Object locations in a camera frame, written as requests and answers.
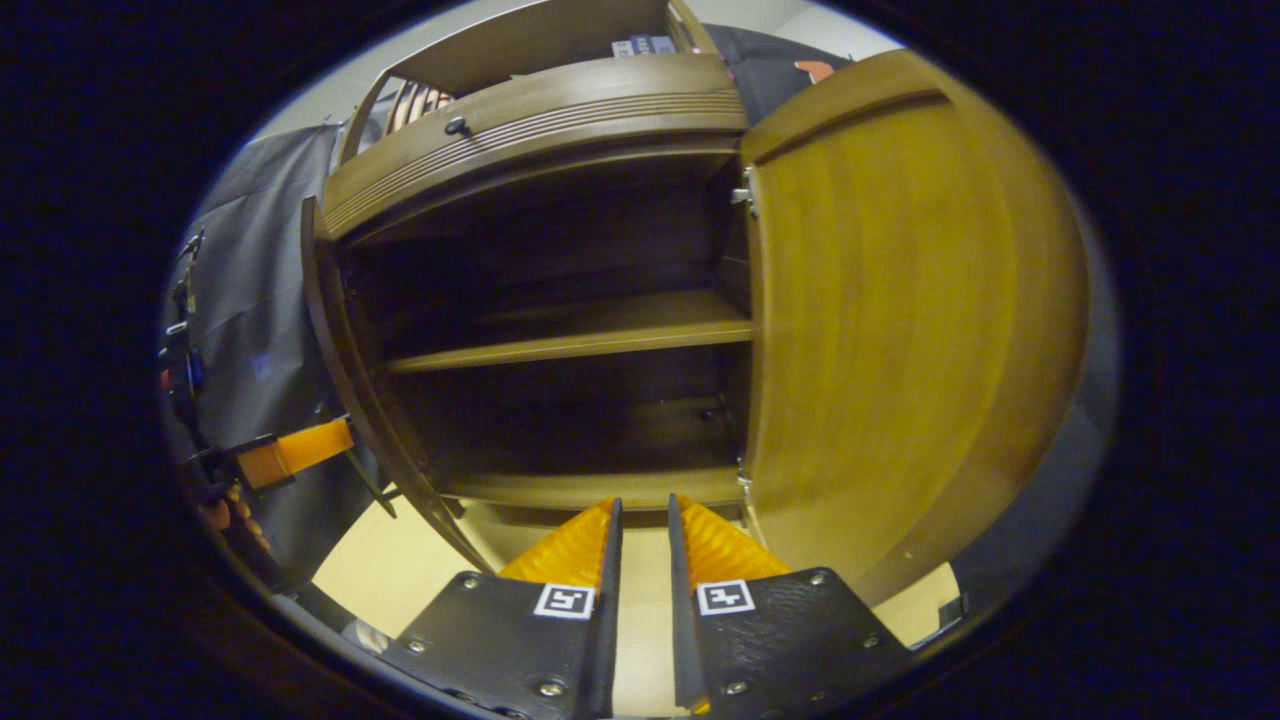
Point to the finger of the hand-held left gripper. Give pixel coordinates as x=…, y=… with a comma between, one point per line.
x=235, y=515
x=300, y=448

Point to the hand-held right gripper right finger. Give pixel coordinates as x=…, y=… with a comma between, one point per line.
x=682, y=620

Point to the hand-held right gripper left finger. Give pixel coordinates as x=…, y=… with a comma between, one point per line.
x=605, y=620

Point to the wooden cabinet door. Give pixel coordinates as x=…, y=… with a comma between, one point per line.
x=900, y=330
x=340, y=340

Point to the wooden double-door shoe cabinet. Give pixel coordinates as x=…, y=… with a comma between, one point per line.
x=540, y=40

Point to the metal door hinge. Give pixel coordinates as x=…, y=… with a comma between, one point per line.
x=743, y=190
x=743, y=478

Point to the wooden inner cabinet shelf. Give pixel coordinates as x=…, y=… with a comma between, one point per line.
x=600, y=330

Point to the black backdrop cloth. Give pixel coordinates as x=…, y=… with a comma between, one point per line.
x=260, y=300

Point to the black round drawer knob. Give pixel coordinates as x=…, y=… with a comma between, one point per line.
x=457, y=126

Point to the wooden ribbed drawer front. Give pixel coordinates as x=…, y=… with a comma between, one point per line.
x=560, y=110

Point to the dark blue book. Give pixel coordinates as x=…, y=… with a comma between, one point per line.
x=632, y=47

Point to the light blue book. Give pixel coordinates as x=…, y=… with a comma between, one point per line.
x=663, y=44

